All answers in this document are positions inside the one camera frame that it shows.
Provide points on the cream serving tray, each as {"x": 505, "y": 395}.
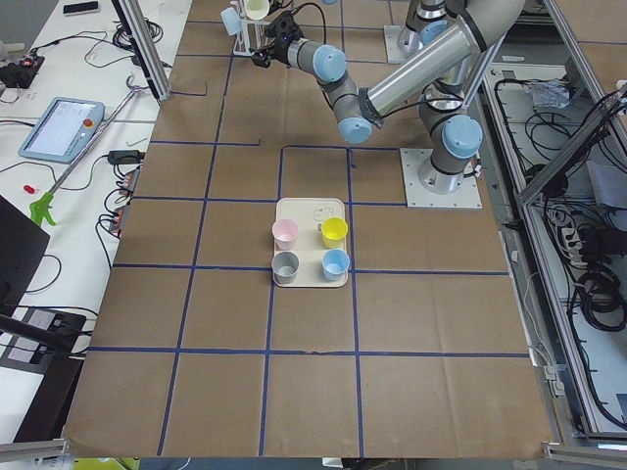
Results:
{"x": 309, "y": 214}

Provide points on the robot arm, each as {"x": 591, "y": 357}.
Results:
{"x": 435, "y": 71}
{"x": 424, "y": 21}

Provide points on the white wire cup rack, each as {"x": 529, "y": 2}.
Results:
{"x": 251, "y": 35}

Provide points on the yellow plastic cup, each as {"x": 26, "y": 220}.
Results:
{"x": 334, "y": 231}

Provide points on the black computer monitor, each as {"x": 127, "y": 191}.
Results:
{"x": 23, "y": 245}

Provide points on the blue teach pendant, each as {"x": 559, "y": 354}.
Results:
{"x": 63, "y": 131}

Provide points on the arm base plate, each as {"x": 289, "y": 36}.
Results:
{"x": 394, "y": 44}
{"x": 426, "y": 188}

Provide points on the black power adapter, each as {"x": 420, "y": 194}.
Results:
{"x": 125, "y": 157}

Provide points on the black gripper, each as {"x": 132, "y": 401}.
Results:
{"x": 278, "y": 52}

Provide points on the light blue plastic cup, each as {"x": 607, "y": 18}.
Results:
{"x": 231, "y": 21}

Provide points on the grey plastic cup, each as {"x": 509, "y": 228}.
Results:
{"x": 285, "y": 266}

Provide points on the pink plastic cup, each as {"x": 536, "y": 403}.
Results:
{"x": 285, "y": 233}

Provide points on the white plastic cup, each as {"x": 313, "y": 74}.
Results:
{"x": 256, "y": 10}

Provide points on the aluminium frame post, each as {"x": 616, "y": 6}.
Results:
{"x": 135, "y": 26}

